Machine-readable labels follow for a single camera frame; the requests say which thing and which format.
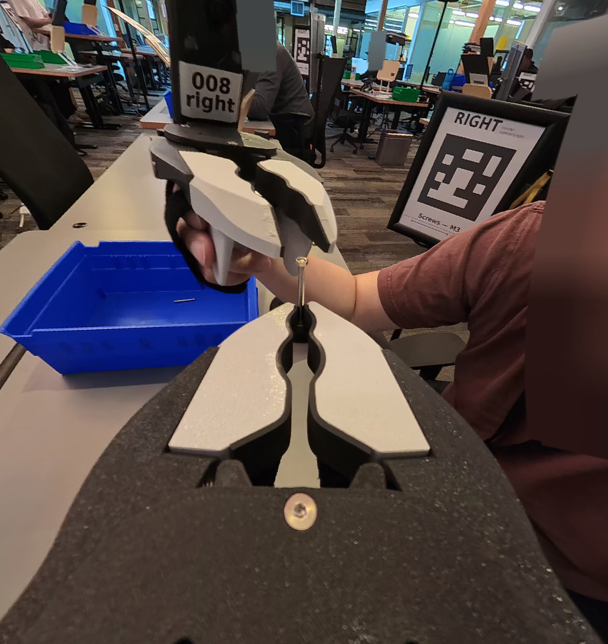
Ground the tilted thin display board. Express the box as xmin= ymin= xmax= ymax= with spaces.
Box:
xmin=237 ymin=88 xmax=257 ymax=132

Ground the wood-edged grey desk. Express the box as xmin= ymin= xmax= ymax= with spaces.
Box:
xmin=140 ymin=98 xmax=277 ymax=137

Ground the person's right forearm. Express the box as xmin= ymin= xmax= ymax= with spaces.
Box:
xmin=256 ymin=252 xmax=385 ymax=325

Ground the blue plastic bin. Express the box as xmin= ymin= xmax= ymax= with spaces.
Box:
xmin=0 ymin=240 xmax=260 ymax=375

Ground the grey metal waste bin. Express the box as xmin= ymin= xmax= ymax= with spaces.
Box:
xmin=374 ymin=129 xmax=414 ymax=167

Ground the wooden top office desk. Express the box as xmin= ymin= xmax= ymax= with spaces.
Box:
xmin=9 ymin=63 xmax=108 ymax=129
xmin=341 ymin=80 xmax=430 ymax=147

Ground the small marker board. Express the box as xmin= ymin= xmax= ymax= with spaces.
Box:
xmin=293 ymin=26 xmax=312 ymax=76

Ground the person in maroon shirt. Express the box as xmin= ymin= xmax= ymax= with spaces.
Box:
xmin=377 ymin=201 xmax=608 ymax=604

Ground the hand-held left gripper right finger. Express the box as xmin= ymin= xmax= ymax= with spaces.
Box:
xmin=304 ymin=301 xmax=432 ymax=461

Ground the person's right hand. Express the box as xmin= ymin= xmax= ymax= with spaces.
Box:
xmin=175 ymin=209 xmax=274 ymax=287

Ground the curved wooden document board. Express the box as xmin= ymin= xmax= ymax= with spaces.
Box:
xmin=107 ymin=5 xmax=173 ymax=68

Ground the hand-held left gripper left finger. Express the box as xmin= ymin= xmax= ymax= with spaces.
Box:
xmin=167 ymin=302 xmax=300 ymax=459

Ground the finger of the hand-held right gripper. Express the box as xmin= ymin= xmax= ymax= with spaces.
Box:
xmin=179 ymin=150 xmax=288 ymax=286
xmin=256 ymin=157 xmax=338 ymax=276

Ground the black mesh office chair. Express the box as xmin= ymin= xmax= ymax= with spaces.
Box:
xmin=309 ymin=55 xmax=347 ymax=169

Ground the black high-back chair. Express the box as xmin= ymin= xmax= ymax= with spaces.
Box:
xmin=0 ymin=48 xmax=94 ymax=230

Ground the yellow black lanyard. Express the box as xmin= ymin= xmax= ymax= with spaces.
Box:
xmin=521 ymin=170 xmax=554 ymax=210

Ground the black framed marker sign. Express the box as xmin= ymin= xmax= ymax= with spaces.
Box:
xmin=387 ymin=91 xmax=571 ymax=247

